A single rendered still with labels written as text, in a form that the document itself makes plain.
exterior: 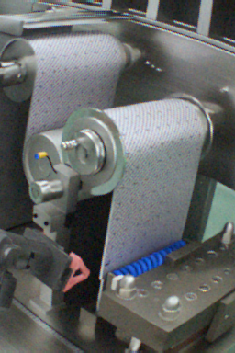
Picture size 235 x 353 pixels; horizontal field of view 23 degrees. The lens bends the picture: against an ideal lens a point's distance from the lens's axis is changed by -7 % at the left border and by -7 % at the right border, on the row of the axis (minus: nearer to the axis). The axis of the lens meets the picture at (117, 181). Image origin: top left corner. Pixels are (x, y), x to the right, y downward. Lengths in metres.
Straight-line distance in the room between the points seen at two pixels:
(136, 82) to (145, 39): 0.12
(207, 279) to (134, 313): 0.19
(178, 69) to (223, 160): 0.22
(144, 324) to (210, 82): 0.54
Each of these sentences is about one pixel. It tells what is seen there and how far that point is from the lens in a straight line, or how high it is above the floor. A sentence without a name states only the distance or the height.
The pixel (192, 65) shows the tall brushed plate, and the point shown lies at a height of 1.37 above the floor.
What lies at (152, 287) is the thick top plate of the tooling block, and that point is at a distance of 1.06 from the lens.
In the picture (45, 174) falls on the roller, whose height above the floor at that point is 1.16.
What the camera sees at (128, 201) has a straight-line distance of 1.01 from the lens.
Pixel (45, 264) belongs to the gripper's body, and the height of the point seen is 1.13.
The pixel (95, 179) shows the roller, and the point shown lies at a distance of 0.99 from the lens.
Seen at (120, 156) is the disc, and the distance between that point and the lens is 0.95.
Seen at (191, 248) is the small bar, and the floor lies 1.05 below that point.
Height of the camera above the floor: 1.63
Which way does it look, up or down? 25 degrees down
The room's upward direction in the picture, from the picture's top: 10 degrees clockwise
